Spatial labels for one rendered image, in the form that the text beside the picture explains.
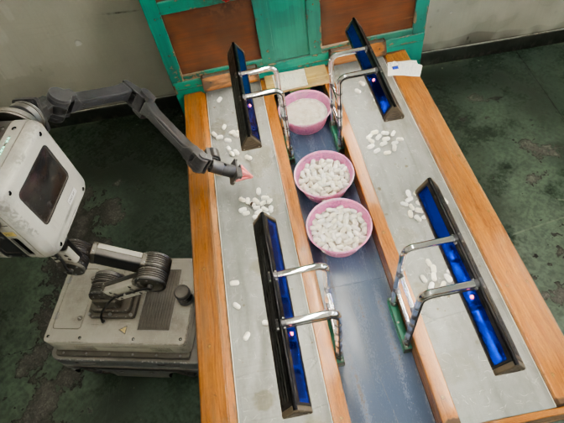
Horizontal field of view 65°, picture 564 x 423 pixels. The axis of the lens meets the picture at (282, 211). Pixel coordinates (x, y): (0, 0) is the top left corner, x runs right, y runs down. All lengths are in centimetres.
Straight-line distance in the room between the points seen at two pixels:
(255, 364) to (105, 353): 87
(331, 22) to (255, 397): 176
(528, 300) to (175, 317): 140
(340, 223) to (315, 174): 28
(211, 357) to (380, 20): 180
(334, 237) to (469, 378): 69
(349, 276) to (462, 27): 240
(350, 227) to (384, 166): 36
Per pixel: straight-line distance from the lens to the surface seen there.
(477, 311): 136
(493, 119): 344
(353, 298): 177
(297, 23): 238
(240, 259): 182
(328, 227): 185
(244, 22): 234
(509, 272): 182
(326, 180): 201
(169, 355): 215
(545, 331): 176
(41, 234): 153
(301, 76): 246
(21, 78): 380
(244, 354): 166
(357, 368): 168
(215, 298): 174
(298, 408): 121
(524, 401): 168
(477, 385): 166
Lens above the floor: 229
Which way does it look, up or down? 54 degrees down
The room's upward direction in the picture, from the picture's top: 12 degrees counter-clockwise
